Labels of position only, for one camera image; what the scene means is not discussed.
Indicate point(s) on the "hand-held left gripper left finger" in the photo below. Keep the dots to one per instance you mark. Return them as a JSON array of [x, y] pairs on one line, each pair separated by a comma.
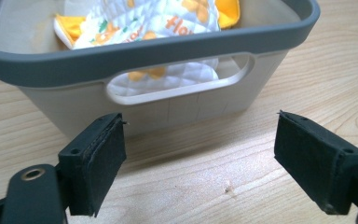
[[96, 161]]

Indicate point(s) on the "beige basket with grey rim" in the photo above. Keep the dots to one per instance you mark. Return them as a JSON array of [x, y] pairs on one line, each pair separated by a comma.
[[74, 102]]

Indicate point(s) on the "orange white snack packets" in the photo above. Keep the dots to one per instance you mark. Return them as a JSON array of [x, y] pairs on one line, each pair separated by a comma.
[[149, 28]]

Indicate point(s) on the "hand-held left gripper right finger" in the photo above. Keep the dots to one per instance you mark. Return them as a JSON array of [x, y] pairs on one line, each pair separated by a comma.
[[313, 161]]

